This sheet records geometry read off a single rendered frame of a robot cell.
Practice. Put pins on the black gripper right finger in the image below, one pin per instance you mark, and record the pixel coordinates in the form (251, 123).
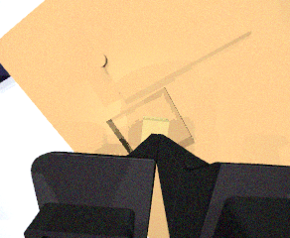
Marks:
(194, 191)

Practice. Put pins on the tan puzzle board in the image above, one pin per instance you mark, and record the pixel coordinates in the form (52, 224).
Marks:
(219, 70)

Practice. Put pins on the pale yellow cube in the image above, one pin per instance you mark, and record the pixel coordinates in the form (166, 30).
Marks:
(154, 125)

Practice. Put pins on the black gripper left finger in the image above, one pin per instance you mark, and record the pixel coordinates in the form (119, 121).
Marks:
(100, 180)

